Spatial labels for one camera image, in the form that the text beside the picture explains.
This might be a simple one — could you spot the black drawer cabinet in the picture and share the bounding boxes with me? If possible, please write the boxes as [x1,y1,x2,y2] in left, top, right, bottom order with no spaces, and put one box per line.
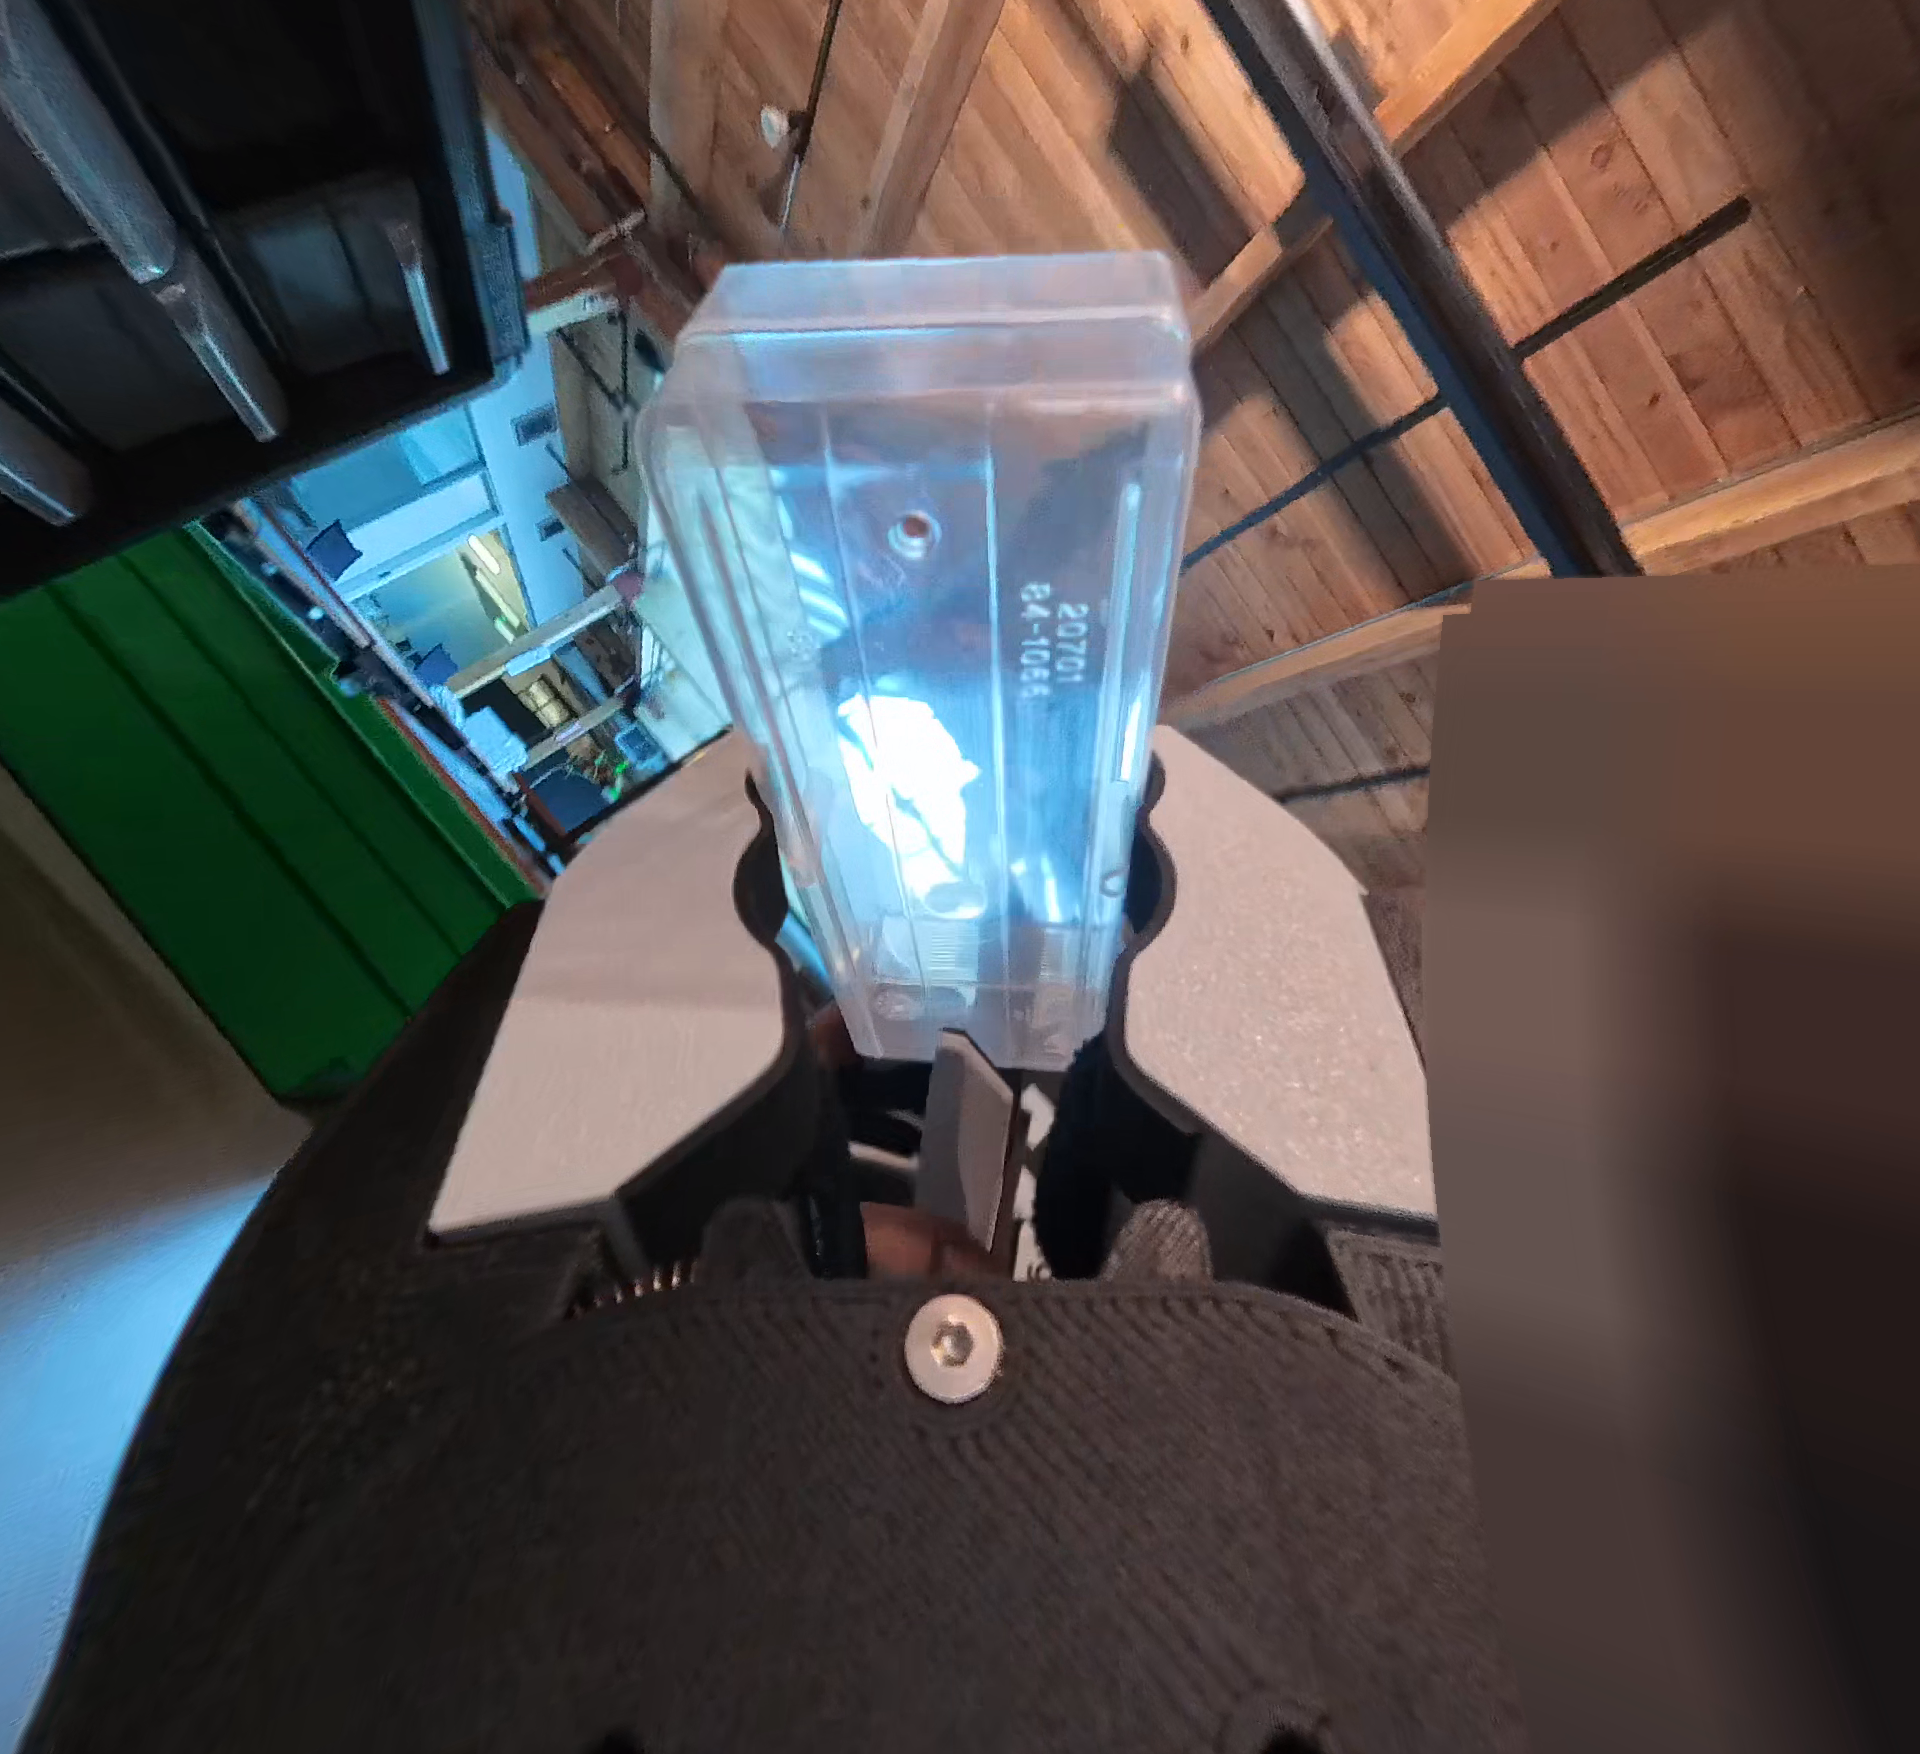
[0,0,531,600]

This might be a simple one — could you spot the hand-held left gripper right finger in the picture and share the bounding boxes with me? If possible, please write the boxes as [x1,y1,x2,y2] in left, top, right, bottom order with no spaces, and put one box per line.
[1101,722,1440,1226]

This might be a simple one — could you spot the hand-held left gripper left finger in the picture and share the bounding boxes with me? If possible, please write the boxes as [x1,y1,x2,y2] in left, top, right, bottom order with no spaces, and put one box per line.
[427,764,818,1245]

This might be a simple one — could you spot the clear plastic drawer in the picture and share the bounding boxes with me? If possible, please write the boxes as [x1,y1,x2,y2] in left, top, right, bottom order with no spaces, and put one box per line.
[637,251,1201,1073]

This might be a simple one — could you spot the rows of clear drawers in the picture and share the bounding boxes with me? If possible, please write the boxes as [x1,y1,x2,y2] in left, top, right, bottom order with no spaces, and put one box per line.
[0,0,459,527]

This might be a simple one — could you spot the green plastic bin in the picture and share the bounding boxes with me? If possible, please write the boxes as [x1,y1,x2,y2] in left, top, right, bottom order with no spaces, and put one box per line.
[0,527,544,1103]

